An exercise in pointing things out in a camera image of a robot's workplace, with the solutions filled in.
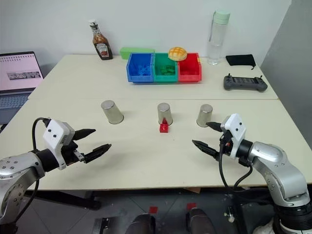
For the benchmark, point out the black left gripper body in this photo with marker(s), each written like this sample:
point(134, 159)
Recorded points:
point(73, 151)

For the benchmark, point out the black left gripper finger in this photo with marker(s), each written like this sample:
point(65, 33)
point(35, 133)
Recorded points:
point(84, 133)
point(97, 152)

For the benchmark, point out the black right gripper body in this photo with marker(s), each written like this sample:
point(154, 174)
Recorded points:
point(226, 143)

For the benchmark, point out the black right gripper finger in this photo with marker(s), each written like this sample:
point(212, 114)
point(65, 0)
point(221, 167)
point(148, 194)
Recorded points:
point(214, 126)
point(204, 149)

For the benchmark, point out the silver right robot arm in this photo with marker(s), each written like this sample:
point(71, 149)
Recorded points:
point(280, 168)

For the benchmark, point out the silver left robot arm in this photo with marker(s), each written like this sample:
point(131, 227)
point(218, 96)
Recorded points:
point(14, 170)

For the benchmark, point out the steel cup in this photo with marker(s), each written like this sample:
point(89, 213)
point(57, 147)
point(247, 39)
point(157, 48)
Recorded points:
point(165, 113)
point(112, 111)
point(205, 114)

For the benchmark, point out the red toy brick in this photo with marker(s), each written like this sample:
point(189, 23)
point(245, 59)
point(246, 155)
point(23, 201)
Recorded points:
point(164, 127)

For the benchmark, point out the grey handheld controller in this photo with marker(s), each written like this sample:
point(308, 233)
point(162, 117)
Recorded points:
point(245, 83)

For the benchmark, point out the red floor tape square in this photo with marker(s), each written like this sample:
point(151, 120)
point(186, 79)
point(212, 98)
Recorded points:
point(192, 206)
point(153, 209)

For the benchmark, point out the red storage bin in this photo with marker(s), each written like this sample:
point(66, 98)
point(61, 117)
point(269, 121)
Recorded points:
point(190, 69)

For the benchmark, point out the black cloth pouch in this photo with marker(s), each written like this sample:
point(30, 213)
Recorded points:
point(240, 59)

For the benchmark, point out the green plastic parts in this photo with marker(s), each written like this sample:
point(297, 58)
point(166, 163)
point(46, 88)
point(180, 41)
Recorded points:
point(167, 69)

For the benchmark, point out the green storage bin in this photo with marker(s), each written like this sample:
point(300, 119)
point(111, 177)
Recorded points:
point(166, 69)

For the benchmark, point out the melon pan bread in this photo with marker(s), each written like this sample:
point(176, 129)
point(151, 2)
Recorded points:
point(177, 53)

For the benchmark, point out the blue storage bin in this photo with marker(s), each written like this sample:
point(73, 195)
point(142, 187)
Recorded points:
point(140, 68)

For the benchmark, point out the open laptop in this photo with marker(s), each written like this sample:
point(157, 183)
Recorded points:
point(15, 80)

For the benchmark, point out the blue plastic parts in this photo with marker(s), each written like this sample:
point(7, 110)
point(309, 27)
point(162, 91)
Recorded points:
point(142, 69)

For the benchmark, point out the clear bottle with green lid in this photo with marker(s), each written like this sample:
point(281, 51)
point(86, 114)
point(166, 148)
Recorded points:
point(217, 36)

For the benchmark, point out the ketchup bottle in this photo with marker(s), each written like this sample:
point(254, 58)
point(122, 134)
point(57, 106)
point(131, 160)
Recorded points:
point(101, 45)

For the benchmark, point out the green rectangular box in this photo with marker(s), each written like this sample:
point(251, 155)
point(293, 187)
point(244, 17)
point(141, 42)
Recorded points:
point(129, 51)

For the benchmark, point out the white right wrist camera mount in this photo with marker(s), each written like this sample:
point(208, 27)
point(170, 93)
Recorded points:
point(235, 131)

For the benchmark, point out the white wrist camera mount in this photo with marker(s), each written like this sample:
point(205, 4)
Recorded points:
point(235, 131)
point(55, 136)

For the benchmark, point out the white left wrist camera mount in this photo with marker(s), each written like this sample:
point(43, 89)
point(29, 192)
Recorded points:
point(55, 136)

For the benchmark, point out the black table frame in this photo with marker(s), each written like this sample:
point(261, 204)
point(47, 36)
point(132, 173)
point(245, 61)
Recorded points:
point(65, 197)

